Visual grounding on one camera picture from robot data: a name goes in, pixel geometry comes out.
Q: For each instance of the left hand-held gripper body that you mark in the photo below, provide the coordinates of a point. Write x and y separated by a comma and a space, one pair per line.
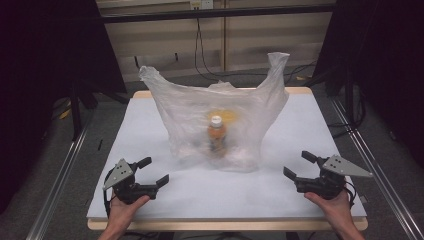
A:
124, 186

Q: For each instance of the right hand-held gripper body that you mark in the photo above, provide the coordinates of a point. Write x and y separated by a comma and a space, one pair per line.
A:
325, 185

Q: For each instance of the translucent white plastic bag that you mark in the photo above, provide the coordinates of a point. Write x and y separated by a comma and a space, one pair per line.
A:
186, 110

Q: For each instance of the person's right hand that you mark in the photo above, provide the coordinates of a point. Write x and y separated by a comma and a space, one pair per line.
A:
333, 208

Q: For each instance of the person's left hand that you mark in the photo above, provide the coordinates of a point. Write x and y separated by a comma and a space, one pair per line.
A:
123, 213

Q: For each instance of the wooden table with white top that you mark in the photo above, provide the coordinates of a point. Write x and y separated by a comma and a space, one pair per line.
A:
216, 196

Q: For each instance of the black metal stand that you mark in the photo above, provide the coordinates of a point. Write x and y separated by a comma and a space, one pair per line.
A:
76, 116
349, 100

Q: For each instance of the orange drink bottle white cap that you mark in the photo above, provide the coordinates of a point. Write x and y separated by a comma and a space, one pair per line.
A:
216, 133

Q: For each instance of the black curtain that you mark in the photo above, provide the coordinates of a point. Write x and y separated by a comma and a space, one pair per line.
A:
393, 66
40, 66

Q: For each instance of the black horizontal bar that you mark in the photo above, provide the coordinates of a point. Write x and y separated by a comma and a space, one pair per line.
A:
216, 13

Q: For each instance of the metal floor rail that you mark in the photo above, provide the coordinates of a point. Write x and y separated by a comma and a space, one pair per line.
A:
56, 190
373, 160

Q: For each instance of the white wall power outlet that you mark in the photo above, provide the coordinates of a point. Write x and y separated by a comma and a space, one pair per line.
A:
201, 4

